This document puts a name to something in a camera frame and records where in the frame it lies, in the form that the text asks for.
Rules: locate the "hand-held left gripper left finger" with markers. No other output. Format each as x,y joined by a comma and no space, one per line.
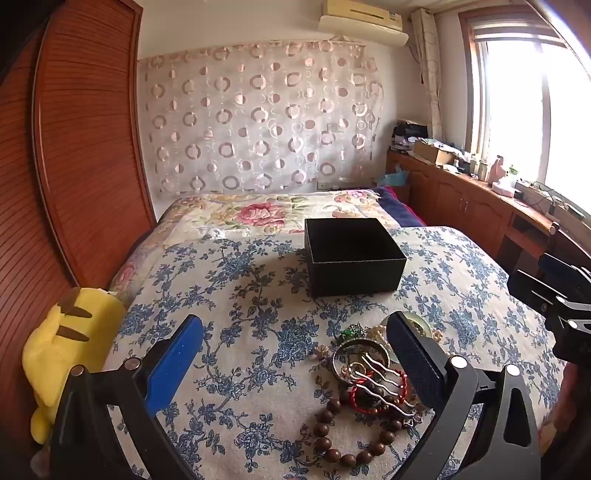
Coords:
175,360

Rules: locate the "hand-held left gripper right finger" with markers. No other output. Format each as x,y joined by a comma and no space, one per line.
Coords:
413,360

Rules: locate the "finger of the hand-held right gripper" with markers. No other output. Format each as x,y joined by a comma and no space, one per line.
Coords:
556,266
528,287

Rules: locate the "pale jade bangle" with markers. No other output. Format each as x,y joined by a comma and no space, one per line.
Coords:
422,325

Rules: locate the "silver wavy hairpin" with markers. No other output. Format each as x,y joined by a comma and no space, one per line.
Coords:
388,397

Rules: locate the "green brooch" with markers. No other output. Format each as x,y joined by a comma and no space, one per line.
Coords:
354,331

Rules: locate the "silver bangle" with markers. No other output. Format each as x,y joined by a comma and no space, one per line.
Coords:
337,364

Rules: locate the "black square box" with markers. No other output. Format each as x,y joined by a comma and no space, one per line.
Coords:
355,277

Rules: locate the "white power strip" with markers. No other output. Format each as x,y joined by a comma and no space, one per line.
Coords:
533,194

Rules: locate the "blue floral blanket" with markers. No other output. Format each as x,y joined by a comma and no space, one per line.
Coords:
258,332

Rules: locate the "tissue pack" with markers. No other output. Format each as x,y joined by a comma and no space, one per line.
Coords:
502,188

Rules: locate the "yellow plush toy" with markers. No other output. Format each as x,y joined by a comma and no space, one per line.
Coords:
69,350

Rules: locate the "pink bottle on cabinet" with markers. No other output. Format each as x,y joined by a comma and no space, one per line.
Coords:
497,170

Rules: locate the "wooden cabinet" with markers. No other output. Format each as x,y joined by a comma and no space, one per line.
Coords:
452,198

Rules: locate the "small bottles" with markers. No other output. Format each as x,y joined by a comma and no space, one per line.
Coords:
480,167

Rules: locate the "navy blanket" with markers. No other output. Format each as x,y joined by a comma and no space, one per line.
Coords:
401,212

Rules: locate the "window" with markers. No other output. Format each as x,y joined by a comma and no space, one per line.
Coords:
521,106

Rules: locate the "cardboard box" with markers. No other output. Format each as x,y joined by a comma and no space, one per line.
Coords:
431,152

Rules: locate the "pink floral quilt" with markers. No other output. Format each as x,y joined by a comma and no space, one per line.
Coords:
258,214

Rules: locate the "teal plastic bag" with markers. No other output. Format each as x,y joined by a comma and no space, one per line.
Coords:
398,177

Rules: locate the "pile of dark clutter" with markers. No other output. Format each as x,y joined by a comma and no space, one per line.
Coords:
408,134

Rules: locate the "cream window curtain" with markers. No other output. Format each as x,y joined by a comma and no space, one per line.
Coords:
429,69

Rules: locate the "white air conditioner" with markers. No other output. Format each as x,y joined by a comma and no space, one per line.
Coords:
360,18

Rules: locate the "circle patterned wall curtain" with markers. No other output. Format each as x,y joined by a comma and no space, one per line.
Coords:
258,120

